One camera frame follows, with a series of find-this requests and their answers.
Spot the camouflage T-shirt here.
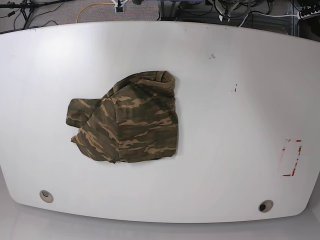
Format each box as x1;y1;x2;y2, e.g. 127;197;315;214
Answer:
66;71;179;163

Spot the red tape rectangle marking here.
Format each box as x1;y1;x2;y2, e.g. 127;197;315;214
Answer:
279;139;302;177

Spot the white power strip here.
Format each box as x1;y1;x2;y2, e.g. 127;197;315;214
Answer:
297;8;320;20

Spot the black tripod stand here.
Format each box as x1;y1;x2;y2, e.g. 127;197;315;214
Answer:
0;0;73;30

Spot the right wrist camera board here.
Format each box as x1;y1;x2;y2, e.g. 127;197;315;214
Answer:
112;0;128;14

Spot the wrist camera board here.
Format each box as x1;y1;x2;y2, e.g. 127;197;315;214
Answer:
112;0;128;14
218;15;230;22

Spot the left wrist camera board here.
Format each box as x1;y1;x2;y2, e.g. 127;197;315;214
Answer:
218;15;230;22

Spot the yellow cable on floor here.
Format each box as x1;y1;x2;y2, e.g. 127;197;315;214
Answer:
76;2;116;24

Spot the right table cable grommet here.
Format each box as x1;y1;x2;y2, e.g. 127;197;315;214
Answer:
258;199;274;213

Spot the table cable grommet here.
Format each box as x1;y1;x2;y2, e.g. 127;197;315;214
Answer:
258;199;274;213
39;190;54;204

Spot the left table cable grommet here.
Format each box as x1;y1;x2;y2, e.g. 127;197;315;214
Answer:
39;190;54;204

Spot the white cable on floor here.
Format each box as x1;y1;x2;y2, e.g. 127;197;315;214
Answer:
237;12;300;28

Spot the aluminium frame cart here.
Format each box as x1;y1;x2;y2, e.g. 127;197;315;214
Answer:
157;0;300;37

